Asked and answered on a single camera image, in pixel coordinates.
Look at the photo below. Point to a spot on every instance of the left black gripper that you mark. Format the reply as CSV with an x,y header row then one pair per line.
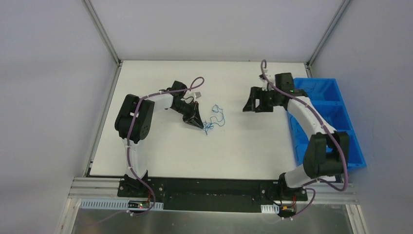
x,y
190,111

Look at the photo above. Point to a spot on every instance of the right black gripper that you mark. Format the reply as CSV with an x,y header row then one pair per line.
x,y
260,99

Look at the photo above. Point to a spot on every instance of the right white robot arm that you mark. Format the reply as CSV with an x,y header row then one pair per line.
x,y
328,148

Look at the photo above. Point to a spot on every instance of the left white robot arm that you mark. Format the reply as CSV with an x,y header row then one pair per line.
x,y
133,124

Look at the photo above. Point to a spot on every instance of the blue plastic compartment bin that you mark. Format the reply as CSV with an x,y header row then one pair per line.
x,y
327,100

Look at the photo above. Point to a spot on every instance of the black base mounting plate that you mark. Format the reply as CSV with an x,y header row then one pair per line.
x,y
209,195

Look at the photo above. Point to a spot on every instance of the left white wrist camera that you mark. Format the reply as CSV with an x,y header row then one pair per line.
x,y
197,95

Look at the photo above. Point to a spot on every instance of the white slotted cable duct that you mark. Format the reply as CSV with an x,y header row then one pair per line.
x,y
115,204

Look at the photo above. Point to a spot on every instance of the aluminium frame rail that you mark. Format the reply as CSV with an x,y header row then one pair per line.
x,y
90,187

